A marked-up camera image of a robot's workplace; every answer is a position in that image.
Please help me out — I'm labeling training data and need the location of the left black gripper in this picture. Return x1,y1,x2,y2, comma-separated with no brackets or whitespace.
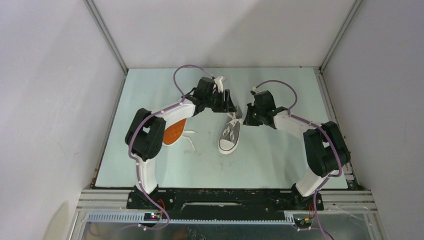
203,89,236,113

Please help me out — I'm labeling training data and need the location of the grey canvas sneaker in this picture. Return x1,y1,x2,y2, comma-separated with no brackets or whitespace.
217,105,243,155

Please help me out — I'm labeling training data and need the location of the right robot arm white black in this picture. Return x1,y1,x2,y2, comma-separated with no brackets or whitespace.
243,88,351,209

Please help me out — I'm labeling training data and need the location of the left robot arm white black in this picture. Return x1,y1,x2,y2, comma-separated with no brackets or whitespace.
124,76,237,208

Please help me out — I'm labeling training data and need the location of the overturned sneaker orange sole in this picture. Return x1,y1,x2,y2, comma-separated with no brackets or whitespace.
162,118,197,151

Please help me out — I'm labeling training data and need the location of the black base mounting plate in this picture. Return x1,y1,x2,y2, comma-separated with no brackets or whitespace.
126,187,324,222

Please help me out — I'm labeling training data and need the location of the left circuit board with LEDs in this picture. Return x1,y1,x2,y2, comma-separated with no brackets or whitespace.
143,212,162,222

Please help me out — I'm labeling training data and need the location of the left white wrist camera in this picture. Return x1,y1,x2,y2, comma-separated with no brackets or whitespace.
213,76,226,93

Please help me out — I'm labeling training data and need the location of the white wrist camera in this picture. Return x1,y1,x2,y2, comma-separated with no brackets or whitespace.
213,76,226,93
250,86,259,95

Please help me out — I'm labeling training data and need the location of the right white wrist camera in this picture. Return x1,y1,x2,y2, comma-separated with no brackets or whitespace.
250,86,259,95

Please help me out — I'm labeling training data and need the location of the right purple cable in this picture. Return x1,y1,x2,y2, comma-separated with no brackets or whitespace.
253,79,344,240

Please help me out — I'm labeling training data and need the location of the purple cable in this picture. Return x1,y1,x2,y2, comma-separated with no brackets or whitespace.
253,79,344,240
127,64,216,232

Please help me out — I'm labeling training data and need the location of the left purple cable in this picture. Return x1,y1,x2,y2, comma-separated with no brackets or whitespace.
127,64,216,232

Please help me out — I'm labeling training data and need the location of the right circuit board with wires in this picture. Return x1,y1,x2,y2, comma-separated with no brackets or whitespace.
293,216,315,230

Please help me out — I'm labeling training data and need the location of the aluminium frame rail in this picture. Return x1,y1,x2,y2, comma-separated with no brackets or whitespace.
66,189,387,240

